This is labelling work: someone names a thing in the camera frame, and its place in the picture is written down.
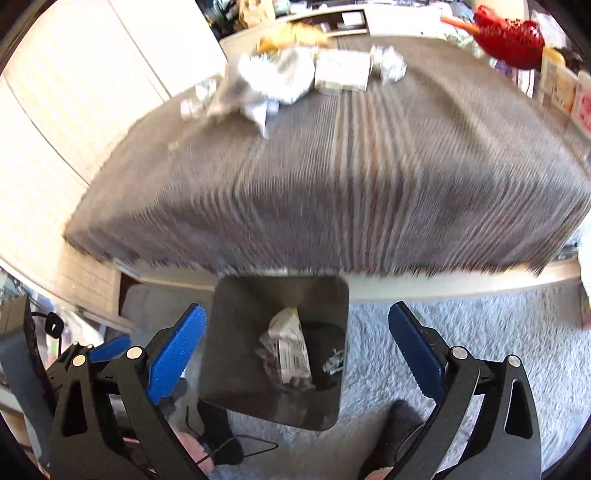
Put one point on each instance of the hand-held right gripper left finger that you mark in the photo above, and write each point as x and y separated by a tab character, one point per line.
178	350

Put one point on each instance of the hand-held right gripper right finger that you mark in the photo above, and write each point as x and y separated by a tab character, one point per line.
415	346

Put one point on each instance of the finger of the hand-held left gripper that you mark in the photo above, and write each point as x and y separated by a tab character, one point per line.
111	347

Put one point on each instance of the grey square trash bin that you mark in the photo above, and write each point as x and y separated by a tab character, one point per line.
240	332

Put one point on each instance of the blue white wrapper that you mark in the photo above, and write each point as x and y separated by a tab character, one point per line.
203	92

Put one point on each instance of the foil ball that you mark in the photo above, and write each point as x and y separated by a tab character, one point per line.
388	64

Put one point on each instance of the small white box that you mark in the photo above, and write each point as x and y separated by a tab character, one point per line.
341	71

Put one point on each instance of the large white paper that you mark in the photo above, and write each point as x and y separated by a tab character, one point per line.
268	78

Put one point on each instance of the yellow envelope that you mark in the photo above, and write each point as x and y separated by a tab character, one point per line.
286	37

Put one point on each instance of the small blue white scrap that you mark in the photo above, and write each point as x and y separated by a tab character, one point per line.
333	362

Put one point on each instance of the person's right foot black sock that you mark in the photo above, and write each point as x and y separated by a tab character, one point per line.
397	429

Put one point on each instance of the person's foot black sock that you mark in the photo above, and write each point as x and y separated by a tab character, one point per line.
217	429
397	429

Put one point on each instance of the person's left foot black sock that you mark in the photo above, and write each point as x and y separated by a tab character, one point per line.
217	429

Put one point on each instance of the crumpled white printed wrapper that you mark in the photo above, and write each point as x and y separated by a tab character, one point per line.
288	355

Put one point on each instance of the grey plaid tablecloth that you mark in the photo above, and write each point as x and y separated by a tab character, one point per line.
323	184

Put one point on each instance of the woven folding screen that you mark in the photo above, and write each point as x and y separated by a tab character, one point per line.
69	92

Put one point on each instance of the white pink label container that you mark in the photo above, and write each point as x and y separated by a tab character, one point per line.
583	99

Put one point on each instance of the cream plastic container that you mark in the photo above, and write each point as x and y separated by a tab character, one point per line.
556	81

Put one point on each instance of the red perforated basket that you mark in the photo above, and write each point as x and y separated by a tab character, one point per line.
512	39

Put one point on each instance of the cream grey media cabinet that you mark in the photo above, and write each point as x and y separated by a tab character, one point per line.
392	21

